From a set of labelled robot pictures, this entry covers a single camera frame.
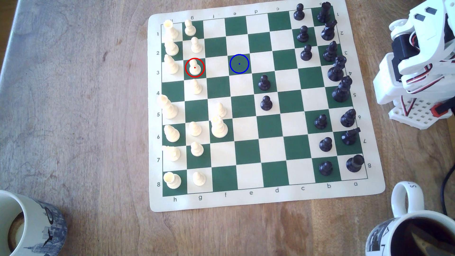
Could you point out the black chess pawn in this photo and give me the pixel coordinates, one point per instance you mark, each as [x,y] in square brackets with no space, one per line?
[325,145]
[299,13]
[306,53]
[320,122]
[266,103]
[325,169]
[303,35]
[264,83]

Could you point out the white chess queen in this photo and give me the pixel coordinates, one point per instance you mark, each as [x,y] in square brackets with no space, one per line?
[219,128]

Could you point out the black chess queen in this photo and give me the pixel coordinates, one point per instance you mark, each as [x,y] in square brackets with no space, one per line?
[336,71]

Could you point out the white chess pawn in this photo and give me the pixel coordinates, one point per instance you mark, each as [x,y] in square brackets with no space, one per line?
[196,46]
[221,110]
[189,28]
[197,149]
[199,179]
[195,129]
[196,87]
[194,68]

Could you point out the white chess king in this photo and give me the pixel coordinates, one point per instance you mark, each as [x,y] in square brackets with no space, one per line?
[169,108]

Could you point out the green and cream chess mat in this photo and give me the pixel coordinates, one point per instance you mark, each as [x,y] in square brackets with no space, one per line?
[248,149]

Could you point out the black chess knight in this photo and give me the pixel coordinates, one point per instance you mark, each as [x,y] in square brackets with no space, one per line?
[349,137]
[327,32]

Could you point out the black chess rook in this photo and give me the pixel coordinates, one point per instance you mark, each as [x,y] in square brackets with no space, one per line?
[323,14]
[354,164]

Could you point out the white chess bishop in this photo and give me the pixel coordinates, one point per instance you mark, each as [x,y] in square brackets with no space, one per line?
[172,134]
[172,65]

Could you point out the white chess knight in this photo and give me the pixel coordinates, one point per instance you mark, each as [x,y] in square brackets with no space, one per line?
[172,153]
[171,48]

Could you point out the orange table clamp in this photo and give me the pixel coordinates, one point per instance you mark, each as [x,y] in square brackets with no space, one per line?
[439,109]

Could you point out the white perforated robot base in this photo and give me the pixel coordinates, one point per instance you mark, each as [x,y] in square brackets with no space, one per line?
[419,115]

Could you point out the white chess rook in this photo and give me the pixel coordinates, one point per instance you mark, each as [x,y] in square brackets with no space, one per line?
[171,31]
[173,181]

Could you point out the black chess bishop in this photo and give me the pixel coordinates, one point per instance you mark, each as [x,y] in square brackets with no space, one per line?
[347,119]
[330,53]

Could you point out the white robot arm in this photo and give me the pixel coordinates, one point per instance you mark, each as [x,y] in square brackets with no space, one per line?
[387,81]

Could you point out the white mug with tea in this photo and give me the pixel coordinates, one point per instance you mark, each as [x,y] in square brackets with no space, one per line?
[401,202]

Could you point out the empty mug with skyline print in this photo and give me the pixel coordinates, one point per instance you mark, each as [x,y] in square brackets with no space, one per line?
[53,231]

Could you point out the black chess king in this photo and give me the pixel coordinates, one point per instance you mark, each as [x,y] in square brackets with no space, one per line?
[341,91]

